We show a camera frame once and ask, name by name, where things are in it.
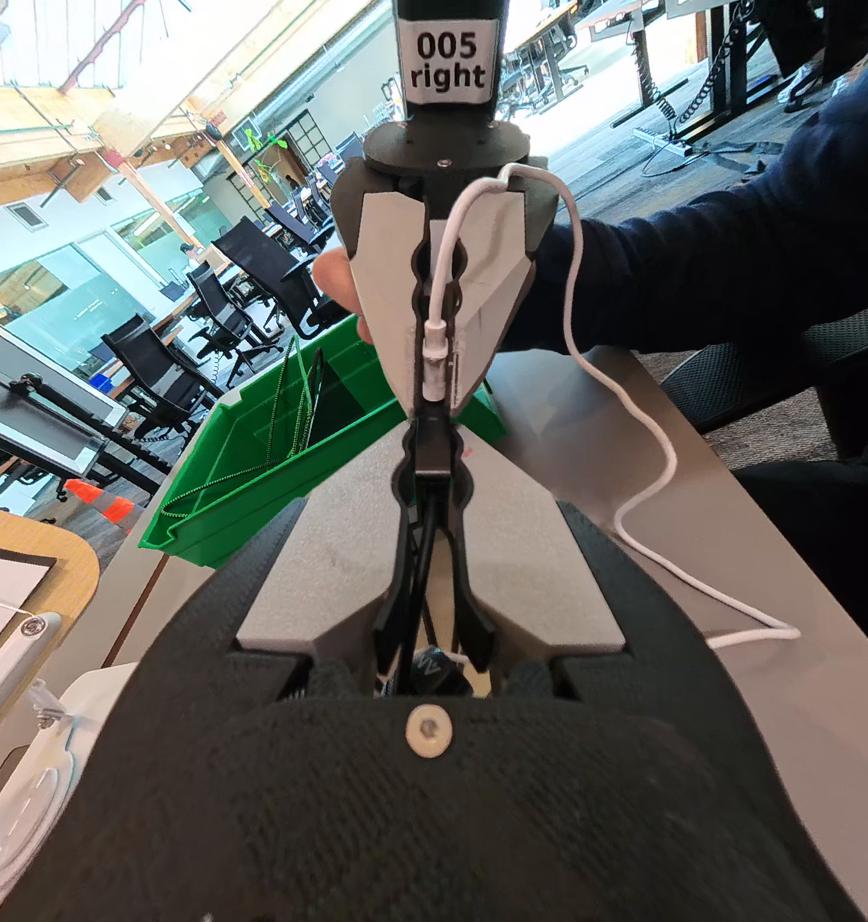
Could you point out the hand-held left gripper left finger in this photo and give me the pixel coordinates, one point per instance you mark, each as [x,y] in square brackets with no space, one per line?
[333,562]

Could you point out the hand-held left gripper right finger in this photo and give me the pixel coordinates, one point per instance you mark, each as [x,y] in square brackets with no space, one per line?
[534,569]

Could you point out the green plastic bin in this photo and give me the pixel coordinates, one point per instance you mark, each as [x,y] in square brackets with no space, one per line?
[225,490]

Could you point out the black mesh chair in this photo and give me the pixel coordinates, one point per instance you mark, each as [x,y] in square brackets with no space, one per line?
[765,374]

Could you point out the person's right hand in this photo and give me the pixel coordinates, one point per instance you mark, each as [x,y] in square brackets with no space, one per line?
[336,281]

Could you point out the black office chair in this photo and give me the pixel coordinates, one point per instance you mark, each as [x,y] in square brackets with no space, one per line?
[275,266]
[153,367]
[221,310]

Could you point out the orange traffic cone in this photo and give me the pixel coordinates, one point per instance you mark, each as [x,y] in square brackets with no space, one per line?
[106,504]

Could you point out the printed instruction sheet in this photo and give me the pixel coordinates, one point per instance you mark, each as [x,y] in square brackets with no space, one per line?
[1,598]

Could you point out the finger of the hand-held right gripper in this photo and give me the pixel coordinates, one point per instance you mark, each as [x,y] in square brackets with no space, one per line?
[495,274]
[387,288]

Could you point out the black usb hub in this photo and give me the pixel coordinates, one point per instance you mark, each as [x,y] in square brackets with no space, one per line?
[430,446]

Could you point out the white power strip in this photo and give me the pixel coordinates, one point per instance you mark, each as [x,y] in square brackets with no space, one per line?
[664,140]

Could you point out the person's dark clothed body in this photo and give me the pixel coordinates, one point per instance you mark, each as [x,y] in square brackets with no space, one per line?
[823,533]

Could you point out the person's right forearm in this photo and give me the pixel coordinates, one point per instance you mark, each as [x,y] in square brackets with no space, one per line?
[693,274]

